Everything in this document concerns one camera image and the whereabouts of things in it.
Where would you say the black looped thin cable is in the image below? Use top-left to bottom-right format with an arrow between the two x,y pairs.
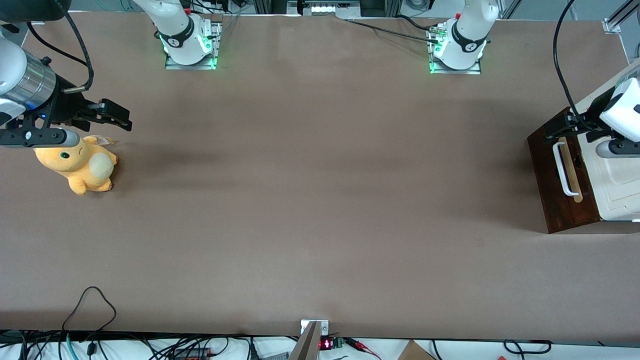
62,286 -> 118,334

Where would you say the long black table cable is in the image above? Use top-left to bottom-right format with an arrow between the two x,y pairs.
345,18 -> 441,44

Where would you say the red clip lead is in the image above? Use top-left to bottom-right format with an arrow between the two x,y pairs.
344,337 -> 382,360

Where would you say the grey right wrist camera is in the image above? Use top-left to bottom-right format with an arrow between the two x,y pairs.
0,128 -> 81,149

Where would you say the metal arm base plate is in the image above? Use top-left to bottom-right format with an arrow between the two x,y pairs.
428,24 -> 483,76
165,21 -> 223,71

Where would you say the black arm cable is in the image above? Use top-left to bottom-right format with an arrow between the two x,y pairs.
26,10 -> 96,95
552,0 -> 592,132

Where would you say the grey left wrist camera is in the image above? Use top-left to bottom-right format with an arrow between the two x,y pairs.
595,139 -> 640,160

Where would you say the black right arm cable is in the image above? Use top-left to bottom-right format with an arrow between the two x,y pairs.
26,10 -> 96,95

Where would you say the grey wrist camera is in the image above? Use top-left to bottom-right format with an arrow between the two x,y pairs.
0,128 -> 81,149
595,139 -> 640,160

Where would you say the white power strip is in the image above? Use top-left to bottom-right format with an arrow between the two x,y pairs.
303,0 -> 361,16

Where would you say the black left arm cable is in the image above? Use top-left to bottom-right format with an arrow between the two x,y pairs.
552,0 -> 592,132

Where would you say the black flat-looped cable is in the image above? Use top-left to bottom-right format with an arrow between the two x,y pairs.
502,339 -> 554,356

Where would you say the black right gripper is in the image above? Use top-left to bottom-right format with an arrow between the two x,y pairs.
20,75 -> 133,133

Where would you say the orange plush toy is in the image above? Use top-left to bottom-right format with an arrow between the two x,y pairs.
33,134 -> 119,197

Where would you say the aluminium frame profile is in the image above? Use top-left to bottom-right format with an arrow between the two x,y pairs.
602,0 -> 640,35

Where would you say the brown cardboard piece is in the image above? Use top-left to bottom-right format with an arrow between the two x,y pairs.
397,339 -> 437,360

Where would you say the white-topped dark wood cabinet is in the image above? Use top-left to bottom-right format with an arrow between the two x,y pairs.
527,59 -> 640,234

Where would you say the metal mount bracket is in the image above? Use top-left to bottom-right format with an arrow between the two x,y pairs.
300,319 -> 330,337

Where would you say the black orange adapter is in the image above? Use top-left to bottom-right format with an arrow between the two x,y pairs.
172,347 -> 216,360

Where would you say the dark wood drawer white handle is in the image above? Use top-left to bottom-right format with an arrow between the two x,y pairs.
527,106 -> 601,234

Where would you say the grey aluminium bar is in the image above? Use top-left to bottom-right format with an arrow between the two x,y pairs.
287,321 -> 321,360

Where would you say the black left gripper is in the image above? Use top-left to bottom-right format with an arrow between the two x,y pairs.
544,90 -> 617,146

